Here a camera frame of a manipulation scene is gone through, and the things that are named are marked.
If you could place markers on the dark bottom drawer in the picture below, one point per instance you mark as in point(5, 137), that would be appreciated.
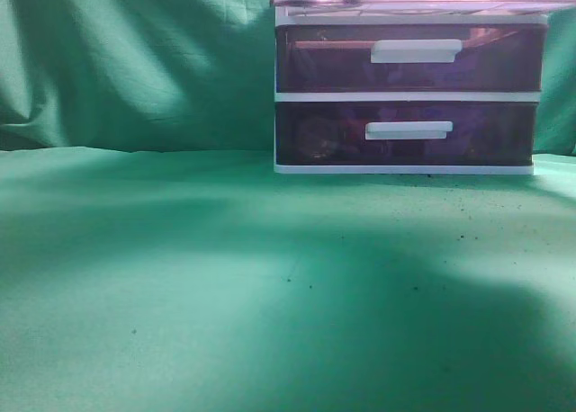
point(404, 134)

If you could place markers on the dark middle drawer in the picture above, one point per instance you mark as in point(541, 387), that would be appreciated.
point(409, 58)

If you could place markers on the green cloth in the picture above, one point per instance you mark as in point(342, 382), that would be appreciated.
point(152, 260)

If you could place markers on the white drawer cabinet frame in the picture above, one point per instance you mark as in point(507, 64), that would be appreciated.
point(285, 15)

